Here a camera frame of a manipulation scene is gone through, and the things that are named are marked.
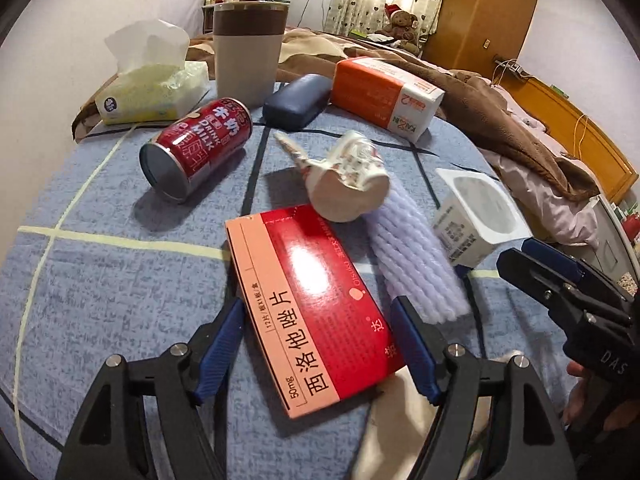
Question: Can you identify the lilac foam fruit net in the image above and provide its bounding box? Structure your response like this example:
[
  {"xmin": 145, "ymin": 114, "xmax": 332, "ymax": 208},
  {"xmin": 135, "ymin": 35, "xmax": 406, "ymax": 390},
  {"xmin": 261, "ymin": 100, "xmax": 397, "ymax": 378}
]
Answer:
[{"xmin": 362, "ymin": 175, "xmax": 473, "ymax": 323}]

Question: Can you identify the pale pink duvet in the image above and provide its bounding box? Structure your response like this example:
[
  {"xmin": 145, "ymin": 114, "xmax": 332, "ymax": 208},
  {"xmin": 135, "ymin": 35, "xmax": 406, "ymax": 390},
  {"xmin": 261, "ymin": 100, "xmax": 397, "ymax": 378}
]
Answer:
[{"xmin": 482, "ymin": 95, "xmax": 601, "ymax": 248}]

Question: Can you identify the power strip with chargers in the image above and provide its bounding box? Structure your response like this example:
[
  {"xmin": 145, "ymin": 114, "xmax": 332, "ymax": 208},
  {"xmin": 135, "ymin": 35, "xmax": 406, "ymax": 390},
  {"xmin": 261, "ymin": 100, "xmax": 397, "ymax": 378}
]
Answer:
[{"xmin": 495, "ymin": 57, "xmax": 526, "ymax": 81}]

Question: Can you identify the person's right hand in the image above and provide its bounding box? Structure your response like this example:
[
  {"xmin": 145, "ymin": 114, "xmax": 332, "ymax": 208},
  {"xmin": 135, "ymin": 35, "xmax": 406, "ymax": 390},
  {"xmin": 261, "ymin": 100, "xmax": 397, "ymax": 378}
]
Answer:
[{"xmin": 562, "ymin": 362, "xmax": 591, "ymax": 423}]

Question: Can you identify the white yogurt cup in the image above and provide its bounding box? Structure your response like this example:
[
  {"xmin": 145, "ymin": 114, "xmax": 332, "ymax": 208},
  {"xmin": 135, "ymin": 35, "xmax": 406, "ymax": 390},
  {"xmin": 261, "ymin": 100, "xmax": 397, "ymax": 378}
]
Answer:
[{"xmin": 432, "ymin": 167, "xmax": 533, "ymax": 267}]

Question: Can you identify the red drink can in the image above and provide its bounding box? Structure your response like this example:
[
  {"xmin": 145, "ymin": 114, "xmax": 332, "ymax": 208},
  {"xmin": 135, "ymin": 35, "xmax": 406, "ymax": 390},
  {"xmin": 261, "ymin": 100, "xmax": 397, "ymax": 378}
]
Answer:
[{"xmin": 139, "ymin": 97, "xmax": 252, "ymax": 204}]

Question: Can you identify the orange and white box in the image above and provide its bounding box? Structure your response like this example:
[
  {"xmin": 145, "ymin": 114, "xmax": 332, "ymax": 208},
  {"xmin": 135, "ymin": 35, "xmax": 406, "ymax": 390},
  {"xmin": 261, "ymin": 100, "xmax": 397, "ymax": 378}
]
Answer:
[{"xmin": 331, "ymin": 57, "xmax": 446, "ymax": 143}]

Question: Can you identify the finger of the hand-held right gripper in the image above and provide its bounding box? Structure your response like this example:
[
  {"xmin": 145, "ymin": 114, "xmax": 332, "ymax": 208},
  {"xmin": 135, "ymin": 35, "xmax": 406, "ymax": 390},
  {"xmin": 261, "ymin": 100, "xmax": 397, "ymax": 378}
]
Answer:
[
  {"xmin": 521, "ymin": 237, "xmax": 640, "ymax": 303},
  {"xmin": 497, "ymin": 247, "xmax": 633, "ymax": 331}
]

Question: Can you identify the white shelf with bottles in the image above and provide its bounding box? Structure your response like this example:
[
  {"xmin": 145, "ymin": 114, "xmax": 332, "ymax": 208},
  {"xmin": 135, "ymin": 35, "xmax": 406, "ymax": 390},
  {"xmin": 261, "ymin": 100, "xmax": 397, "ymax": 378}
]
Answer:
[{"xmin": 201, "ymin": 0, "xmax": 288, "ymax": 36}]

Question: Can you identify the teddy bear with red hat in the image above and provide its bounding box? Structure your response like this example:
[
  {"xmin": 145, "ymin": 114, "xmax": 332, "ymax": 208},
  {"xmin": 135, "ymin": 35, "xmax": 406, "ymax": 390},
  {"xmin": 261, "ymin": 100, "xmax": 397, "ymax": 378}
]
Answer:
[{"xmin": 375, "ymin": 4, "xmax": 421, "ymax": 56}]

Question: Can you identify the crushed beige carton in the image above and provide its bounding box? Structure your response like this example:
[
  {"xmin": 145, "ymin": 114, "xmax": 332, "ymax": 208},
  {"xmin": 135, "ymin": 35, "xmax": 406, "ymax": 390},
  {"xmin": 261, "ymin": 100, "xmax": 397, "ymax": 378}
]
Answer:
[{"xmin": 352, "ymin": 367, "xmax": 443, "ymax": 480}]

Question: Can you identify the brown fleece blanket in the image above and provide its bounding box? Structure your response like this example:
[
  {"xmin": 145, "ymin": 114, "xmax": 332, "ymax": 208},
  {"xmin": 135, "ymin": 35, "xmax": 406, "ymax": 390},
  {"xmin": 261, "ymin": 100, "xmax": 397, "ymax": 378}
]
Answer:
[{"xmin": 72, "ymin": 27, "xmax": 601, "ymax": 201}]

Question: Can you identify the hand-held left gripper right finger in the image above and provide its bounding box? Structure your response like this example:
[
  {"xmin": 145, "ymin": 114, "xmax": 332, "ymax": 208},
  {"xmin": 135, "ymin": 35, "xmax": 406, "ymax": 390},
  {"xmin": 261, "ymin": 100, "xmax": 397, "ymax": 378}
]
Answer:
[{"xmin": 390, "ymin": 296, "xmax": 581, "ymax": 480}]

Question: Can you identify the dark blue glasses case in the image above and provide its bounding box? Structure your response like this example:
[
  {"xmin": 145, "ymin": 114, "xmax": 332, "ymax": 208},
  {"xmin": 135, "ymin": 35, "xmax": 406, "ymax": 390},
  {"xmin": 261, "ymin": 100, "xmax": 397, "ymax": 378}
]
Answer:
[{"xmin": 262, "ymin": 73, "xmax": 333, "ymax": 131}]

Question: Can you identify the tan patterned blanket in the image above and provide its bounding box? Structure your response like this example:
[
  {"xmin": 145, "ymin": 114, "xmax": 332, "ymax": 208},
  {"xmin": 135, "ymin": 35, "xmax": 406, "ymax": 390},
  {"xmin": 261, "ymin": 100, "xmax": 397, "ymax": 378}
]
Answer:
[{"xmin": 272, "ymin": 27, "xmax": 351, "ymax": 83}]

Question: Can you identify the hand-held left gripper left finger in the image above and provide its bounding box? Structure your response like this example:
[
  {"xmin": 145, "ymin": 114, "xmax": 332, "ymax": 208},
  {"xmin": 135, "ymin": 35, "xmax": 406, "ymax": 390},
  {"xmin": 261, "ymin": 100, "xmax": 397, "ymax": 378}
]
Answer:
[{"xmin": 55, "ymin": 297, "xmax": 246, "ymax": 480}]

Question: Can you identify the yellow cable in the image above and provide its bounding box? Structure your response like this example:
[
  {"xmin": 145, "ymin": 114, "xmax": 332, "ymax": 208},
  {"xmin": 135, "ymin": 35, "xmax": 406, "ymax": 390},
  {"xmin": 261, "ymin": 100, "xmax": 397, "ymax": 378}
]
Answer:
[{"xmin": 572, "ymin": 112, "xmax": 591, "ymax": 148}]

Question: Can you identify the soft tissue pack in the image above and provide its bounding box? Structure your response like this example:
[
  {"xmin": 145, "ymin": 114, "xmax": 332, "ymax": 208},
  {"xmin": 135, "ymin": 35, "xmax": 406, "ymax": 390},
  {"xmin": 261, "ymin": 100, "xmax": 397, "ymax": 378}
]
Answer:
[{"xmin": 95, "ymin": 19, "xmax": 211, "ymax": 126}]

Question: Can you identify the blue checked tablecloth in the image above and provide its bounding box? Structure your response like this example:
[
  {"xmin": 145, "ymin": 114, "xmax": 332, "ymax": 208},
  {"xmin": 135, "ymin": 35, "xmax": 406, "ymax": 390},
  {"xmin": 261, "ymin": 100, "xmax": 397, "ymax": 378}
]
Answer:
[{"xmin": 0, "ymin": 105, "xmax": 581, "ymax": 480}]

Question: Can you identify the wooden wardrobe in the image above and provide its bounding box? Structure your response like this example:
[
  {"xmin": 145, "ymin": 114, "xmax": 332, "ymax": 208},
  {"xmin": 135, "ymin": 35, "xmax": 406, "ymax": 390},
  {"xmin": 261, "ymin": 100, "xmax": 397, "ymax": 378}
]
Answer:
[{"xmin": 422, "ymin": 0, "xmax": 543, "ymax": 78}]

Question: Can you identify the grey drawer cabinet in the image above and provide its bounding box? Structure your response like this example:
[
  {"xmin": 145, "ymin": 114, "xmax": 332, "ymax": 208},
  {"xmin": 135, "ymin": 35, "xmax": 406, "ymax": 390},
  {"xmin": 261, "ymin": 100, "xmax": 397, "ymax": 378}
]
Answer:
[{"xmin": 595, "ymin": 195, "xmax": 640, "ymax": 306}]

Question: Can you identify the beige brown tumbler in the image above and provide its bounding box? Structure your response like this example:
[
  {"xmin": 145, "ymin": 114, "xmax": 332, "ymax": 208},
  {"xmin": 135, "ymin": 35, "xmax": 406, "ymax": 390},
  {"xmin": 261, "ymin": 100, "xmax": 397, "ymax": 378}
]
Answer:
[{"xmin": 212, "ymin": 1, "xmax": 291, "ymax": 107}]

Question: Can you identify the printed paper cup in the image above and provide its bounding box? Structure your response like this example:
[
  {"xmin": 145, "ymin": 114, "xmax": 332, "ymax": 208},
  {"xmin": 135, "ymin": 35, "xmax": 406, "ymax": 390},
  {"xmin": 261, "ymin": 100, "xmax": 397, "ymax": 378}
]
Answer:
[{"xmin": 274, "ymin": 130, "xmax": 391, "ymax": 223}]

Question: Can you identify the wooden bed headboard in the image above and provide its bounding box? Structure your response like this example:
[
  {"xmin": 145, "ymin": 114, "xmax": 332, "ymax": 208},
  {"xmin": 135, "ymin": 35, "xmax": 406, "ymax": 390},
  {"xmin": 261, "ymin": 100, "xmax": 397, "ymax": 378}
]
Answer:
[{"xmin": 505, "ymin": 72, "xmax": 640, "ymax": 203}]

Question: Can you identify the red and salmon medicine box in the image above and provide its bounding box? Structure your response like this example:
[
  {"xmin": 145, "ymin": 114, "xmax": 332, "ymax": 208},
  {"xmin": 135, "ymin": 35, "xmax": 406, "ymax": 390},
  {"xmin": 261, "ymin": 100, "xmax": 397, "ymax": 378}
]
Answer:
[{"xmin": 224, "ymin": 204, "xmax": 407, "ymax": 420}]

